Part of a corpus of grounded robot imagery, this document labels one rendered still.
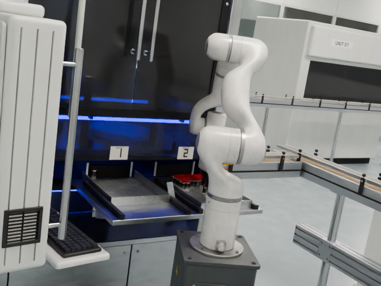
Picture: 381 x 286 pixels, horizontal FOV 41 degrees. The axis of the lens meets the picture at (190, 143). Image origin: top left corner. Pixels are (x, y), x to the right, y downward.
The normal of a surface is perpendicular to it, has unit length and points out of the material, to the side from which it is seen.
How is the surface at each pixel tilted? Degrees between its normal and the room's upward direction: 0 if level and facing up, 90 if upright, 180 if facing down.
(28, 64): 90
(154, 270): 90
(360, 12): 90
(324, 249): 90
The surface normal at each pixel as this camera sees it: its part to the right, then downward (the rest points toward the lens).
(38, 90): 0.62, 0.25
